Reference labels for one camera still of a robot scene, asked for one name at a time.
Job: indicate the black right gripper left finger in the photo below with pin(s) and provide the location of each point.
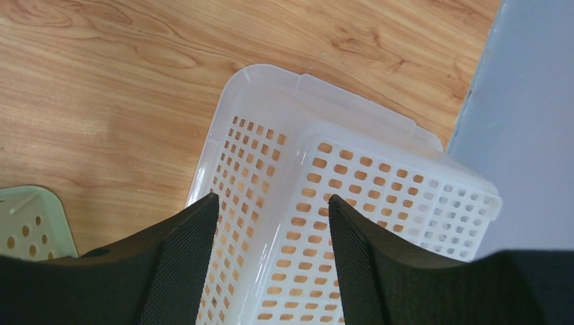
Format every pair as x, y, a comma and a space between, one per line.
155, 276

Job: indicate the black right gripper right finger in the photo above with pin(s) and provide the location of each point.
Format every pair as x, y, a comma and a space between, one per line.
384, 279

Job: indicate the green plastic basket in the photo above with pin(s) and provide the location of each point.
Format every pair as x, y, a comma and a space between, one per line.
34, 226

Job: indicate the large white plastic basket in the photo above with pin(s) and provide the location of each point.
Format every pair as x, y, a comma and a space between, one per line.
288, 155

